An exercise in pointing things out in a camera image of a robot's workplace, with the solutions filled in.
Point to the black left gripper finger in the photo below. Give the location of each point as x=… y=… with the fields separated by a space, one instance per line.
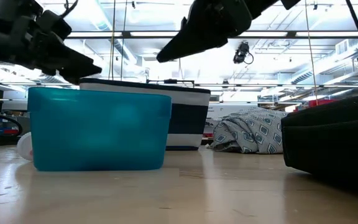
x=70 y=62

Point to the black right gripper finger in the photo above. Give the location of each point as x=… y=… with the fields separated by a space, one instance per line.
x=191 y=40

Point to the teal plastic bin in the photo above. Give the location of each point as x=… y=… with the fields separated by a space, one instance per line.
x=98 y=130

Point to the navy fabric basket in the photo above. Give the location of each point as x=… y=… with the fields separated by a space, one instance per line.
x=188 y=121

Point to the white plastic-wrapped packet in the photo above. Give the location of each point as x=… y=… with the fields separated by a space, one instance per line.
x=25 y=146

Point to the grey patterned cloth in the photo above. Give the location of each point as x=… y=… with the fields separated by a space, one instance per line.
x=253 y=133

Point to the red storage bin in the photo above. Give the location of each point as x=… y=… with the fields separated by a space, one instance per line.
x=320 y=102

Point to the black first aid kit pouch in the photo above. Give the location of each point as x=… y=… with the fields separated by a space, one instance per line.
x=331 y=143

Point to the black overhead camera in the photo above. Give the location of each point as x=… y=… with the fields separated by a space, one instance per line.
x=241 y=51

